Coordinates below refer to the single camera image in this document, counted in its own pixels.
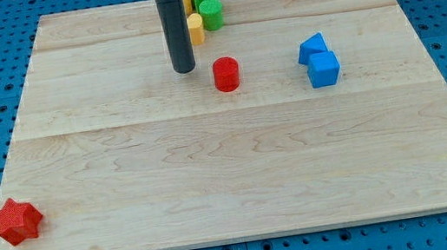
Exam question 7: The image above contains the wooden board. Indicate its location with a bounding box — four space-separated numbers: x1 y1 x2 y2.
0 0 447 250

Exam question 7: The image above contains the red cylinder block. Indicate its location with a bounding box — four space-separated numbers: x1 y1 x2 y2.
212 56 240 92

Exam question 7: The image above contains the yellow block front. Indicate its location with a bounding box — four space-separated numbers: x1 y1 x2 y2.
187 13 206 46

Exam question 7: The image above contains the blue cube block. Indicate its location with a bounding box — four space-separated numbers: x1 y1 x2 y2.
307 51 340 89

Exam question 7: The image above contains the green cylinder block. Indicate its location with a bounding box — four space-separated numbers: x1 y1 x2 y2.
199 0 224 31

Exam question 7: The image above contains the blue triangular block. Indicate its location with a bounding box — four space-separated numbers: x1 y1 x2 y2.
298 33 329 65

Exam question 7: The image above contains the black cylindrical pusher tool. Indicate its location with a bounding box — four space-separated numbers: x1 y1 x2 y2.
155 0 196 74

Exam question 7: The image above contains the red star block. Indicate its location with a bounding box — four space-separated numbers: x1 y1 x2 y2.
0 198 43 247

